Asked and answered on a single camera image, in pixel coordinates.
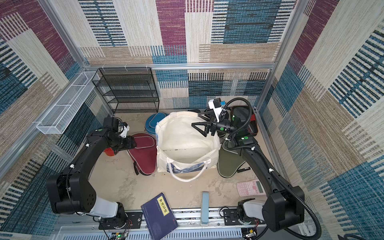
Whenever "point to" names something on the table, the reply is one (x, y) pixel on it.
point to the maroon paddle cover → (144, 156)
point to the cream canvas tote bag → (181, 147)
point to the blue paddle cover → (151, 122)
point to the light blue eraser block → (205, 207)
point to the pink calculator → (253, 188)
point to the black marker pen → (243, 169)
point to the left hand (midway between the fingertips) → (132, 144)
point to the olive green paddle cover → (230, 159)
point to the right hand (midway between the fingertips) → (198, 121)
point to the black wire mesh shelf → (128, 89)
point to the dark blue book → (159, 215)
